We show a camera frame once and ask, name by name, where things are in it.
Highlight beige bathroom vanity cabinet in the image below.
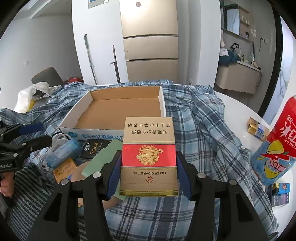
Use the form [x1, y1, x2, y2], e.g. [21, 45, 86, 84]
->
[215, 61, 261, 94]

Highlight green snap pouch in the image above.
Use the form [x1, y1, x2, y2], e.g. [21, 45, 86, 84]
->
[81, 138, 128, 202]

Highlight black Face tissue pack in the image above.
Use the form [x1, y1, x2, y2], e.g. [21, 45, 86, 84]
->
[80, 139, 111, 160]

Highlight gold blue small box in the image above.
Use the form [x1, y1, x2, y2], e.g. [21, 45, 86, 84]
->
[247, 118, 270, 141]

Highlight grey mop handle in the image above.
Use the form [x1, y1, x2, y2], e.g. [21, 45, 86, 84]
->
[84, 34, 97, 85]

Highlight red gold cigarette pack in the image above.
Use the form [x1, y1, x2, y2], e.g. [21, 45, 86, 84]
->
[120, 117, 179, 197]

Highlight open cardboard tray box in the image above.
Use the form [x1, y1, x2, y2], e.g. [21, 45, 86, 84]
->
[59, 86, 166, 141]

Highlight dark broom handle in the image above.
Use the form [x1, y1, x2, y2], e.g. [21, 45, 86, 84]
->
[110, 45, 121, 83]

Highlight wall electrical panel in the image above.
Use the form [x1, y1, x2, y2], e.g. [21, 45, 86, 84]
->
[88, 0, 109, 8]

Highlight blue tissue pack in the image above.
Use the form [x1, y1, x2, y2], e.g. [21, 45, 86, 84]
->
[41, 138, 81, 169]

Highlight person's left hand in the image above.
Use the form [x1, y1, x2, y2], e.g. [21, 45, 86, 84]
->
[0, 172, 15, 198]

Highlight orange blue cigarette pack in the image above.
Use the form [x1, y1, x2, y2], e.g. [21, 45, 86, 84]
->
[53, 158, 77, 184]

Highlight dark blue small box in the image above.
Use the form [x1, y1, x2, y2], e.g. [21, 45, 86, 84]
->
[266, 182, 290, 207]

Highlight white plastic bag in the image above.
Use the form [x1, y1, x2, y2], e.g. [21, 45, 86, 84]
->
[14, 82, 62, 113]

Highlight white charging cable bundle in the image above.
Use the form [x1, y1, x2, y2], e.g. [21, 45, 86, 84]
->
[36, 133, 72, 172]

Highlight grey chair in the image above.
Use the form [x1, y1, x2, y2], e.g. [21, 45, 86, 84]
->
[31, 67, 65, 87]

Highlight striped grey cloth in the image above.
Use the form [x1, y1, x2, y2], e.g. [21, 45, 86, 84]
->
[6, 159, 87, 241]

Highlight beige three-door refrigerator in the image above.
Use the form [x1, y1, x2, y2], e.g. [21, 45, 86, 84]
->
[119, 0, 179, 82]

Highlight blue plaid shirt cloth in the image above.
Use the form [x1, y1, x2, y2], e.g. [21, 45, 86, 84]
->
[1, 80, 278, 240]

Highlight dark teal clothing pile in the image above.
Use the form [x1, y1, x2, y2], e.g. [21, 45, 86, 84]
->
[218, 50, 241, 67]

